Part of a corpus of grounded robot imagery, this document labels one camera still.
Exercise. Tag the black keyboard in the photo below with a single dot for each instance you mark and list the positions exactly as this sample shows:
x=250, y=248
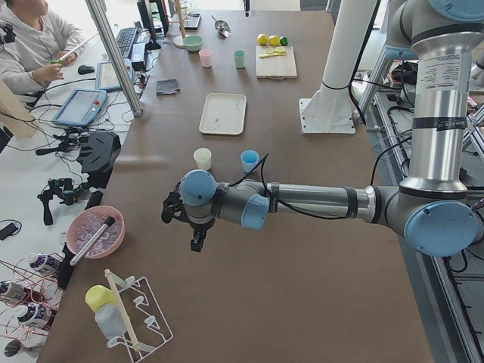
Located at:
x=125, y=39

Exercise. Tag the white wire cup rack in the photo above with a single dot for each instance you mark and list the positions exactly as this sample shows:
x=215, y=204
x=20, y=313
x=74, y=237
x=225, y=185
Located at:
x=147, y=329

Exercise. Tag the blue plastic cup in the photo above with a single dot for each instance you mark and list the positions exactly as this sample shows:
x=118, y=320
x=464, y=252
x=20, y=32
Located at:
x=249, y=159

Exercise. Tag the wooden mug tree stand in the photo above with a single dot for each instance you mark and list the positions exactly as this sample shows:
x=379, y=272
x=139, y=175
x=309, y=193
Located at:
x=179, y=41

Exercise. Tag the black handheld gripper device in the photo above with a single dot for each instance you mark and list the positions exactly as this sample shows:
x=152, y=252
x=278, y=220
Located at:
x=62, y=188

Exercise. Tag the mint green bowl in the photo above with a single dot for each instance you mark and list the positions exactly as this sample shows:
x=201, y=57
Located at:
x=193, y=43

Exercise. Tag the green lime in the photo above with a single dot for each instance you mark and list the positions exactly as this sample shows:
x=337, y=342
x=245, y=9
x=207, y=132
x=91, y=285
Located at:
x=284, y=41

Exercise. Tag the yellow cup on rack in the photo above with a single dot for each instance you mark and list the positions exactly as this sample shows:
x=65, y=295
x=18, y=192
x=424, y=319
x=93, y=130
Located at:
x=98, y=296

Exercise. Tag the pink plastic cup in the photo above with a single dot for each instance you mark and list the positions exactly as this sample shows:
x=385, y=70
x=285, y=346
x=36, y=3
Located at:
x=206, y=58

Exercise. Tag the metal muddler stick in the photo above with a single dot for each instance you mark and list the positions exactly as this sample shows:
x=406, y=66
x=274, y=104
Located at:
x=109, y=221

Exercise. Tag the yellow lemon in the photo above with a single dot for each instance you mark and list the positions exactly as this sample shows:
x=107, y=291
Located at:
x=273, y=40
x=262, y=39

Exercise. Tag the clear cup on rack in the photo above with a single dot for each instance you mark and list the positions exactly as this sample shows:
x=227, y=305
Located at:
x=109, y=320

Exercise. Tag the dark grey cloth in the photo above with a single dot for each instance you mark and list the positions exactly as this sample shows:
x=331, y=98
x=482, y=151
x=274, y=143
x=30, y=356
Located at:
x=167, y=87

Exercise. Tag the cream plastic cup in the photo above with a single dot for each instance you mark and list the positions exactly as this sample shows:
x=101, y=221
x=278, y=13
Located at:
x=203, y=158

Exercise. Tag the yellow plastic knife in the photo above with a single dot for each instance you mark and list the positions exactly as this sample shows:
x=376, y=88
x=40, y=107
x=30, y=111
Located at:
x=262, y=56

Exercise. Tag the wooden cutting board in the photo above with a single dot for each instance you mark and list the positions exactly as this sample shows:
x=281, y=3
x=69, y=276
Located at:
x=282, y=67

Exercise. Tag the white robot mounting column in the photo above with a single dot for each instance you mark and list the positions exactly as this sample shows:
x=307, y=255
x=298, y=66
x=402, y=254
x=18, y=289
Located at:
x=329, y=110

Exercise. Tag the seated person grey hoodie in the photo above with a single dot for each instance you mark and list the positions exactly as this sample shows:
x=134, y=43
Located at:
x=41, y=47

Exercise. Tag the black computer mouse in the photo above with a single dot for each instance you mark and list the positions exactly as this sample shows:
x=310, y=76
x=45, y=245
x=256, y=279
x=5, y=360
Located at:
x=85, y=69

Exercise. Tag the cream plastic tray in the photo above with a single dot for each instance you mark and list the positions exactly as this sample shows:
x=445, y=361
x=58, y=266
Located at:
x=223, y=114

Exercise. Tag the aluminium frame post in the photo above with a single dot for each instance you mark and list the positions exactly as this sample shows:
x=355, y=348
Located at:
x=97, y=10

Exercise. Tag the green plastic cup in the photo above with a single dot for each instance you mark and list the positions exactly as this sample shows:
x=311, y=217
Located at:
x=240, y=58

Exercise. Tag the blue teach pendant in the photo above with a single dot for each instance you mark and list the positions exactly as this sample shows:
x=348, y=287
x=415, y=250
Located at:
x=106, y=78
x=81, y=107

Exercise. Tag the metal scoop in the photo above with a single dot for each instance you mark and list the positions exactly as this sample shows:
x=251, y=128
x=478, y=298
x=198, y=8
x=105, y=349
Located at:
x=221, y=26

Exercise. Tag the black plastic housing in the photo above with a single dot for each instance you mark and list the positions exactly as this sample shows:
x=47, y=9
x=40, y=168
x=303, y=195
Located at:
x=97, y=157

